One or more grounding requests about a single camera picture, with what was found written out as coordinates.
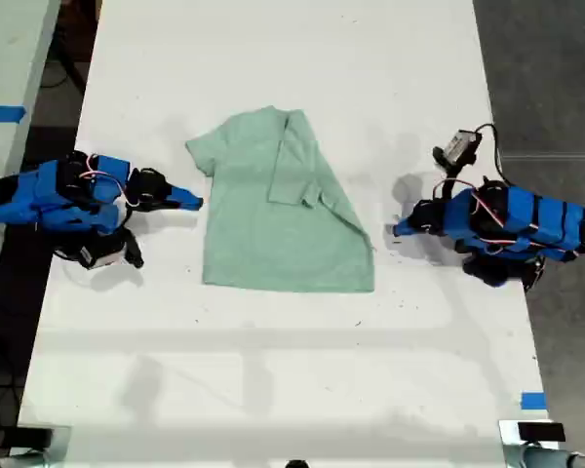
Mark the metal table clamp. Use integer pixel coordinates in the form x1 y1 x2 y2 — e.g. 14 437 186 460
498 418 566 468
14 423 73 468

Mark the white side table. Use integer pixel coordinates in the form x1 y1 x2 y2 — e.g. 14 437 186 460
0 0 62 306

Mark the grey metal tube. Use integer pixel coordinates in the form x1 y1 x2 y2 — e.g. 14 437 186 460
521 446 585 468
0 450 48 468

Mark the short blue tape strip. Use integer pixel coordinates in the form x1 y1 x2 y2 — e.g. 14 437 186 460
520 391 548 411

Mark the pale green T-shirt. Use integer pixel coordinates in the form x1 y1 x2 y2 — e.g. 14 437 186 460
184 105 377 294

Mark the black floor cable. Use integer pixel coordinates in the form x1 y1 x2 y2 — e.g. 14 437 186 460
0 379 21 440
41 48 87 92

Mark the camera thin cable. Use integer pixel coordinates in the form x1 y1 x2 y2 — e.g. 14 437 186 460
53 251 97 287

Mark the camera black cable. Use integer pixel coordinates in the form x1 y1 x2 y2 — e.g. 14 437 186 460
475 123 508 189

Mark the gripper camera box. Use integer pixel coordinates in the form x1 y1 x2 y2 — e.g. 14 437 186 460
80 237 128 272
433 129 484 167

